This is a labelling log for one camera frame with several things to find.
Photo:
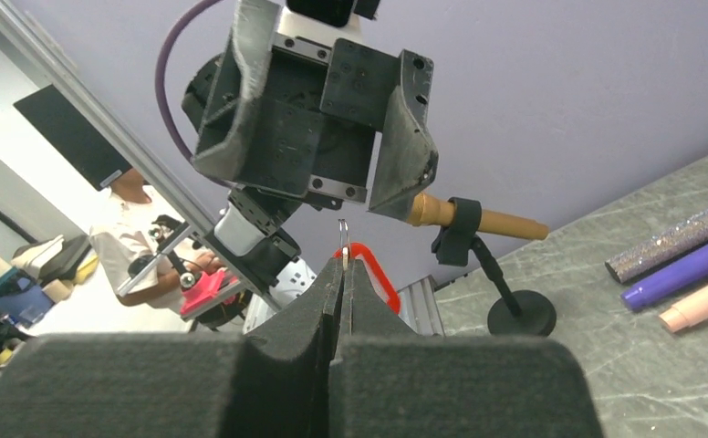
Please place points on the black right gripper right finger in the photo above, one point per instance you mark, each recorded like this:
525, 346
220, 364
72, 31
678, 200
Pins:
388, 381

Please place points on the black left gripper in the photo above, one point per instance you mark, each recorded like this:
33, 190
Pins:
297, 108

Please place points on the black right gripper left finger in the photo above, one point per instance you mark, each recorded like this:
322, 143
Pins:
269, 382

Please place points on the red key tag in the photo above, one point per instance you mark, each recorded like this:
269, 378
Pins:
382, 285

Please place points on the silver keyring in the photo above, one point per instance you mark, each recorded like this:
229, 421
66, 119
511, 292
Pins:
344, 243

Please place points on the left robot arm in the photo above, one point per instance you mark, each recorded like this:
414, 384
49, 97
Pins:
251, 238

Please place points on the black round microphone stand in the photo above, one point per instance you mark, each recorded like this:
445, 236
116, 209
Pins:
520, 312

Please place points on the tan microphone on stand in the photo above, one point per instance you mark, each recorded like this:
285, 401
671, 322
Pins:
429, 210

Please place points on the person in white shirt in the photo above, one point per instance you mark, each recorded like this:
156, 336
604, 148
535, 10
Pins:
121, 235

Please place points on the peach pink marker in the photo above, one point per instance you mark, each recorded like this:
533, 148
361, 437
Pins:
686, 313

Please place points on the purple marker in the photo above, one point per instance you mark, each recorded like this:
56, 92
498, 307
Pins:
667, 281

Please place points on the silver glitter marker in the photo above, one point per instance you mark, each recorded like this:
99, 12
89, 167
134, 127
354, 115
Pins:
674, 242

